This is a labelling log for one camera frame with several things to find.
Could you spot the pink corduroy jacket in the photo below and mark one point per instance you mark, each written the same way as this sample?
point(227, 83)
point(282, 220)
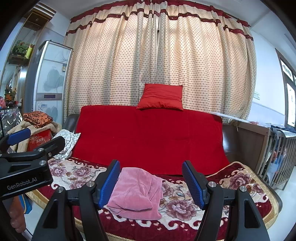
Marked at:
point(136, 195)

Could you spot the red sofa cover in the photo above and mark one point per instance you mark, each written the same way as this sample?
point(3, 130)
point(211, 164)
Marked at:
point(156, 140)

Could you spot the window frame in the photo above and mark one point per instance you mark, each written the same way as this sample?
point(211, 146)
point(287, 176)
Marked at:
point(288, 74)

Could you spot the blue bag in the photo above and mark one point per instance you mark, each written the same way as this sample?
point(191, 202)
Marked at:
point(25, 203)

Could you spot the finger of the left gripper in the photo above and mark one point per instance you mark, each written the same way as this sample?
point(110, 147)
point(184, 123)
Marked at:
point(14, 138)

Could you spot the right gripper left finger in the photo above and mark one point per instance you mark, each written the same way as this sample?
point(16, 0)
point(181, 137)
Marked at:
point(73, 214)

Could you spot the display shelf with plants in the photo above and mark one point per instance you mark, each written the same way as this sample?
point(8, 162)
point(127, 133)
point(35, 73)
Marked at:
point(17, 61)

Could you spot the beige coat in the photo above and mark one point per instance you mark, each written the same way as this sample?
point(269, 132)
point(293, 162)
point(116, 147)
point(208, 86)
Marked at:
point(22, 146)

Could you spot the floral plush blanket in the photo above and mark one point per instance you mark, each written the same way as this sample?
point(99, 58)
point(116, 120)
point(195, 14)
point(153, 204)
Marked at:
point(180, 219)

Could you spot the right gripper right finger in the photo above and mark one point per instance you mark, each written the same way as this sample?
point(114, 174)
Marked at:
point(244, 220)

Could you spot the person left hand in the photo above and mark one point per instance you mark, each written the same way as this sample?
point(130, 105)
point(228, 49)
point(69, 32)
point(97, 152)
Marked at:
point(17, 215)

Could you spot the white patterned cushion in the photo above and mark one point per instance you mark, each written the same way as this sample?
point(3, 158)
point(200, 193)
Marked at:
point(70, 141)

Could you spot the dotted cream curtain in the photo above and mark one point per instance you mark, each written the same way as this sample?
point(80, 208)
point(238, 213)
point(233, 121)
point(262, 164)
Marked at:
point(120, 47)

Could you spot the red gift box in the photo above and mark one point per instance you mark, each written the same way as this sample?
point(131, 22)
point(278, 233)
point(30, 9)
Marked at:
point(39, 139)

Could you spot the wooden baby crib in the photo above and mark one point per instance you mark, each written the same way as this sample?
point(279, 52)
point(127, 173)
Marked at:
point(277, 158)

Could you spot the red pillow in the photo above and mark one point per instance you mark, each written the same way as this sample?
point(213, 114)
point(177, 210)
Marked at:
point(161, 96)

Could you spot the orange black folded cloth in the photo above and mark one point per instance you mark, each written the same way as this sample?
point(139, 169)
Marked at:
point(38, 118)

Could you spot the brown wooden cabinet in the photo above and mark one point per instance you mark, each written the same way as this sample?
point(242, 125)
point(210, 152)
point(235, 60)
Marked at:
point(253, 144)

